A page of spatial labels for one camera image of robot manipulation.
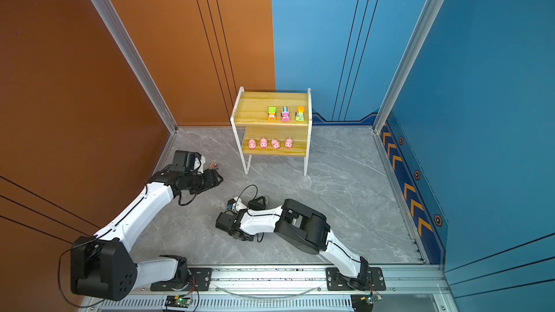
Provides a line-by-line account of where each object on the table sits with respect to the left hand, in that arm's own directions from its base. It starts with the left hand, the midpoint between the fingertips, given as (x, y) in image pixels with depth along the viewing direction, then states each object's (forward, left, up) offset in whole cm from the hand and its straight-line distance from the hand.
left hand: (217, 178), depth 85 cm
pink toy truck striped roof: (+13, +7, -11) cm, 18 cm away
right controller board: (-39, -53, -13) cm, 67 cm away
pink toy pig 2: (+14, -17, +6) cm, 23 cm away
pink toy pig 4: (+14, -28, +6) cm, 32 cm away
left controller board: (-39, +9, -14) cm, 42 cm away
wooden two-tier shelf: (+10, -22, +21) cm, 32 cm away
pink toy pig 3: (+13, -23, +6) cm, 27 cm away
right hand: (-5, -17, -11) cm, 21 cm away
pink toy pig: (+14, -13, +6) cm, 20 cm away
